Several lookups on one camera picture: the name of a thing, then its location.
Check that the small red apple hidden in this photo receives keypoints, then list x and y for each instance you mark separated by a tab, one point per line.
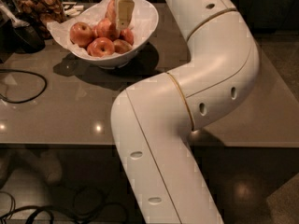
95	34

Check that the white bowl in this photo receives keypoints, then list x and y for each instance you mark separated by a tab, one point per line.
110	64

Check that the red apple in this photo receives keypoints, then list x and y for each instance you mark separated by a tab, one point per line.
127	35
106	28
101	47
111	13
81	34

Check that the white paper liner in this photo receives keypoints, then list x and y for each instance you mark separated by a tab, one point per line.
144	22

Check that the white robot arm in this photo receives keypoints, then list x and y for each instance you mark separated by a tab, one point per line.
152	119

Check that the black round appliance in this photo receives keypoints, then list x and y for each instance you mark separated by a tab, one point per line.
28	39

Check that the red apple back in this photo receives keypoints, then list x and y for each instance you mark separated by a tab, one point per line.
127	35

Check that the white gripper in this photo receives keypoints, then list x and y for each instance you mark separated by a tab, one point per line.
125	10

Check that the small white items behind bowl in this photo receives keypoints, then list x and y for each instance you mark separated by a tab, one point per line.
72	9

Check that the glass jar of dried snacks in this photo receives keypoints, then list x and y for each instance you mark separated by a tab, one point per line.
41	12

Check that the small yellowish apple front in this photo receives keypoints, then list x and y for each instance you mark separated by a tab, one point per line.
122	46

